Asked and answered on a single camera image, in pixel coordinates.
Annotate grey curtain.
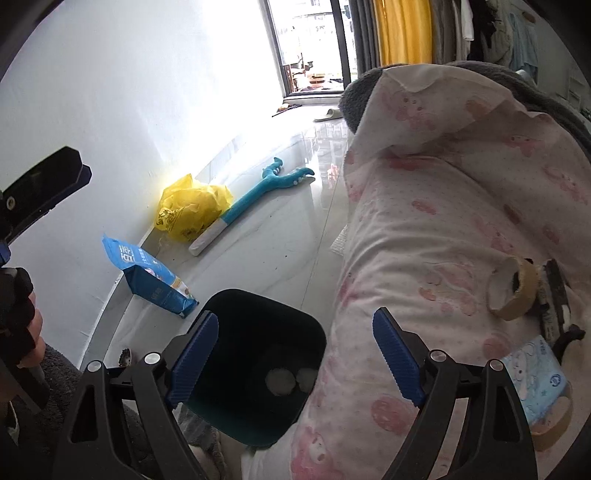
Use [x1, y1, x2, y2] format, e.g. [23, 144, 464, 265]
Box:
[348, 0, 382, 79]
[431, 0, 455, 65]

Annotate light blue tissue pack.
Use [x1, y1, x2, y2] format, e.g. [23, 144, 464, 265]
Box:
[501, 335, 573, 428]

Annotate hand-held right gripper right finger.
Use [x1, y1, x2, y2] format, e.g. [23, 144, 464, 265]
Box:
[372, 307, 539, 480]

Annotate blue snack packet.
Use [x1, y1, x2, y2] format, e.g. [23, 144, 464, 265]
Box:
[102, 235, 199, 319]

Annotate grey fleece blanket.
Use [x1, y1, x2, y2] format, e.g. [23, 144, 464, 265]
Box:
[339, 60, 591, 158]

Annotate yellow plastic bag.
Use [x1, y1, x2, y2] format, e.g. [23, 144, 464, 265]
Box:
[154, 173, 235, 245]

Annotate dark hanging clothes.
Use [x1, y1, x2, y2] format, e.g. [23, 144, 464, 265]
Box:
[473, 0, 513, 65]

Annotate yellow curtain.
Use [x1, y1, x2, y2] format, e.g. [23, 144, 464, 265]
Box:
[373, 0, 435, 68]

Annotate beige tape roll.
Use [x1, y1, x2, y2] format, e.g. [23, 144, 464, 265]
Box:
[529, 392, 575, 450]
[486, 256, 540, 321]

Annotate white metal rack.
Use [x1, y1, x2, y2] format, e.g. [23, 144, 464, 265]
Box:
[561, 69, 591, 125]

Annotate dark plastic waste bin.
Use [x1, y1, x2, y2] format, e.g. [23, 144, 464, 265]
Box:
[173, 288, 328, 448]

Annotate teal and white grabber toy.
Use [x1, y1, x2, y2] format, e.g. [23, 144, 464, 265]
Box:
[188, 157, 316, 257]

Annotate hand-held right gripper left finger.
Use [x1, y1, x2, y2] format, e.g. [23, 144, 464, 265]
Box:
[54, 310, 220, 480]

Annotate white foam wrap sheet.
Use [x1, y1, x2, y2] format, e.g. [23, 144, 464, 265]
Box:
[330, 226, 352, 256]

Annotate pink printed blanket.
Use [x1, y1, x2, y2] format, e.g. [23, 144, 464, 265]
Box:
[288, 64, 591, 480]

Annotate dark sliding door frame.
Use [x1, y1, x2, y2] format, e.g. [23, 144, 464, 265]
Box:
[265, 0, 356, 100]

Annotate black tissue pack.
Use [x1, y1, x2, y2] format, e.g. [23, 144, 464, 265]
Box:
[536, 258, 571, 342]

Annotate person's left hand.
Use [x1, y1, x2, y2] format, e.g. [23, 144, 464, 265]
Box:
[16, 308, 45, 370]

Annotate white hanging shirt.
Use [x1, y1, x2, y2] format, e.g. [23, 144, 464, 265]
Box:
[450, 0, 476, 42]

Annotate light blue hanging shirt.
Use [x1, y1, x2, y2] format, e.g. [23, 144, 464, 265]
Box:
[508, 11, 540, 86]

